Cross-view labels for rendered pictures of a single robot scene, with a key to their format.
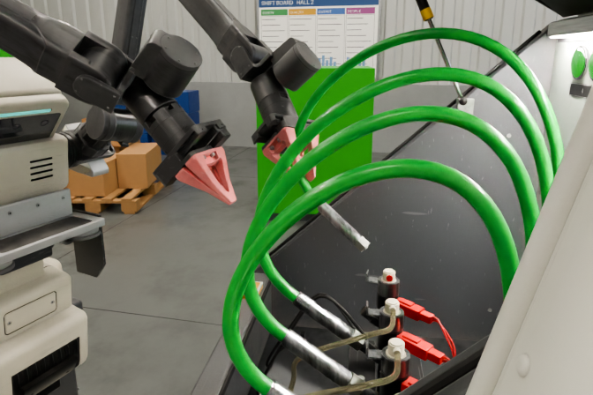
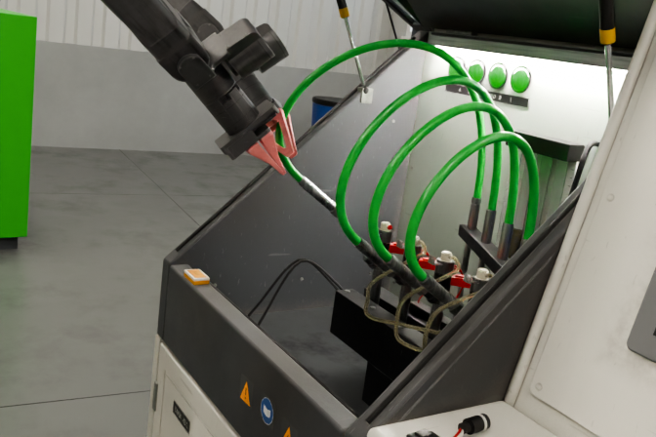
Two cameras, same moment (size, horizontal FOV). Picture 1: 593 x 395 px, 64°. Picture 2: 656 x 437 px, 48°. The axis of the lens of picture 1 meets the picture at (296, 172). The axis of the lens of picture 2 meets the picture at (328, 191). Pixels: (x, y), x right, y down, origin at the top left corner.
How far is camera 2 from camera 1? 0.81 m
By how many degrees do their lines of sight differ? 40
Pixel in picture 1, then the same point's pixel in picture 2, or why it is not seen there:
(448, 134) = (352, 118)
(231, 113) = not seen: outside the picture
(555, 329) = (624, 180)
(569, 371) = (635, 188)
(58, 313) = not seen: outside the picture
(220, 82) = not seen: outside the picture
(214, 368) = (249, 330)
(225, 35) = (185, 9)
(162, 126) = (238, 104)
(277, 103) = (257, 85)
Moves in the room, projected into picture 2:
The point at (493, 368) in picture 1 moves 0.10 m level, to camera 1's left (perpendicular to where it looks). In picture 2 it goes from (585, 210) to (539, 214)
